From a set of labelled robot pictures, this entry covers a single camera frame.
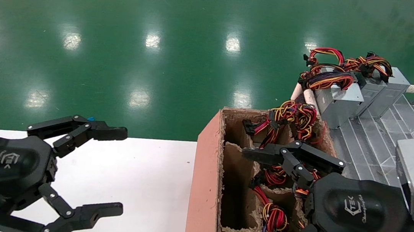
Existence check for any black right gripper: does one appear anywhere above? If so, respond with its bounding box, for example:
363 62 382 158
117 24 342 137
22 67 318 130
226 134 414 232

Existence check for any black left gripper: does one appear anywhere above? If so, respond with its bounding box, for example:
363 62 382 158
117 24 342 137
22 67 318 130
0 107 133 232

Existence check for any brown cardboard divider box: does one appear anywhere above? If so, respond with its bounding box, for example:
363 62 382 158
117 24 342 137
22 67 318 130
185 104 387 232

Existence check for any short white pipe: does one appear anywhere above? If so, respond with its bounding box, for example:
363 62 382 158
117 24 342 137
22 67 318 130
300 88 323 118
289 82 305 103

